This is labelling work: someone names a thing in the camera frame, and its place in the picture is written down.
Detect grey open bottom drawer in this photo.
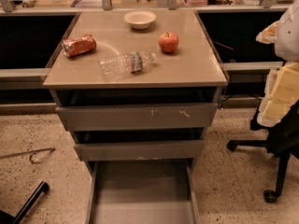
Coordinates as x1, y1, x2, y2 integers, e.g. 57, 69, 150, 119
84, 160, 200, 224

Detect grey drawer cabinet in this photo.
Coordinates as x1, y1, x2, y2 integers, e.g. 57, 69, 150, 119
45, 9, 226, 224

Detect crushed orange soda can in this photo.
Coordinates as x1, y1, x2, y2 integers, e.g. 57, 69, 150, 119
62, 35, 96, 58

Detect red apple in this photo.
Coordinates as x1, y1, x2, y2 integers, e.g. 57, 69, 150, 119
158, 32, 178, 53

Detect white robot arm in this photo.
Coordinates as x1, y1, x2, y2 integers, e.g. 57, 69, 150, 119
256, 0, 299, 127

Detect white bowl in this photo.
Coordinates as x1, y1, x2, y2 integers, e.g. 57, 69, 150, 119
124, 10, 156, 30

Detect black office chair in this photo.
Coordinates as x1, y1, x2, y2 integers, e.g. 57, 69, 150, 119
226, 101, 299, 203

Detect clear plastic water bottle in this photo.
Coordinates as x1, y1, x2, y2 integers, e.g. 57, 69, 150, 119
99, 51, 156, 81

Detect black chair leg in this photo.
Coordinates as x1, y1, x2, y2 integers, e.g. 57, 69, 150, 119
0, 181, 50, 224

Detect grey middle drawer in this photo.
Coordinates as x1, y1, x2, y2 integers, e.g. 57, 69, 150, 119
74, 140, 204, 161

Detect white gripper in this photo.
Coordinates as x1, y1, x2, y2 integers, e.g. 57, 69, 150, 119
256, 21, 299, 121

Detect grey top drawer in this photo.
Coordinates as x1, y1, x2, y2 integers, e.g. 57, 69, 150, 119
56, 103, 217, 132

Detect metal hook on floor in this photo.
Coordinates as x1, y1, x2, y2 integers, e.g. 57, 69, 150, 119
0, 147, 55, 164

